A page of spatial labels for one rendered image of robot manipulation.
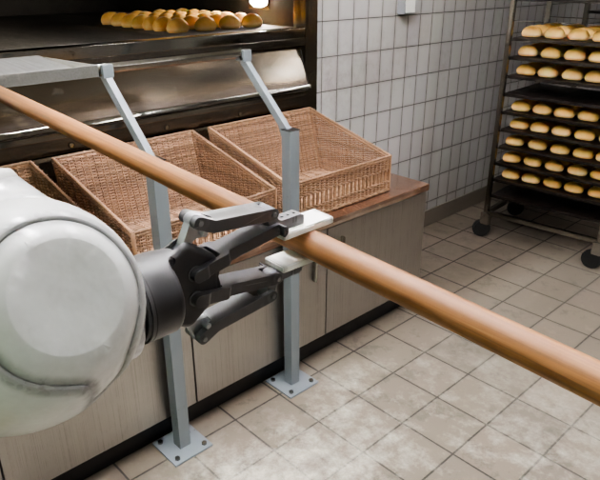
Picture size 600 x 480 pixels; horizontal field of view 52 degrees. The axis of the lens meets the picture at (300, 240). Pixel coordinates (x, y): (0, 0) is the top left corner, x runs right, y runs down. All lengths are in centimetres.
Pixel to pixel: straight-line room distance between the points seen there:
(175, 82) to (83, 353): 211
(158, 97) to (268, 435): 123
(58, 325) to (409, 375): 219
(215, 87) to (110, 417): 126
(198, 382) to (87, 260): 181
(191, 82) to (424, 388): 142
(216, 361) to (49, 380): 182
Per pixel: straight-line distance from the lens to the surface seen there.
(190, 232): 55
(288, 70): 269
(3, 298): 27
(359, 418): 220
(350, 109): 301
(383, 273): 57
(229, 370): 215
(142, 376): 194
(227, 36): 248
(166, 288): 52
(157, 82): 233
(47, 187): 205
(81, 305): 28
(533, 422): 232
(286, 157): 195
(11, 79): 153
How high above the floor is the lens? 140
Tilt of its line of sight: 24 degrees down
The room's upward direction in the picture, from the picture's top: straight up
